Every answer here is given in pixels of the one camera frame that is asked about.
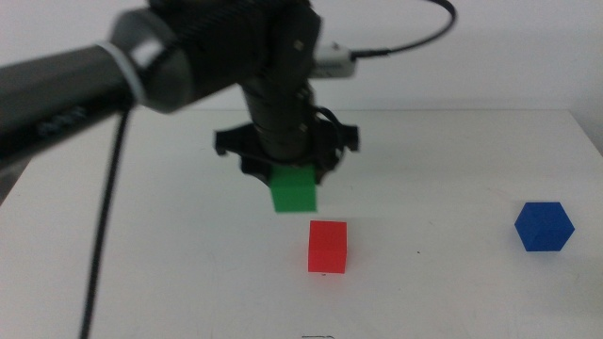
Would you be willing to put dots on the blue cube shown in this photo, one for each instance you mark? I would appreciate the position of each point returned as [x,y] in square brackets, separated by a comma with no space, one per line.
[544,228]

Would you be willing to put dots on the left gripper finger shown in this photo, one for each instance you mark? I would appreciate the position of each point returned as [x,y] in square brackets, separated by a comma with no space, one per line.
[325,172]
[256,173]

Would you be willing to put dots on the red cube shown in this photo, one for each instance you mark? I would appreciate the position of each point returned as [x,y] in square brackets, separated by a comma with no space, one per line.
[327,247]

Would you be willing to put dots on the green cube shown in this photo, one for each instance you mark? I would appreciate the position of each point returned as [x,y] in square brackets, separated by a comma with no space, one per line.
[294,193]

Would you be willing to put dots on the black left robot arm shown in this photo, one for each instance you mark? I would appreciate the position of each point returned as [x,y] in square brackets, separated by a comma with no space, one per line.
[52,89]

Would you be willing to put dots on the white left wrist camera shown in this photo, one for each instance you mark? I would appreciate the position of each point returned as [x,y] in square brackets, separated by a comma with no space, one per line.
[334,60]

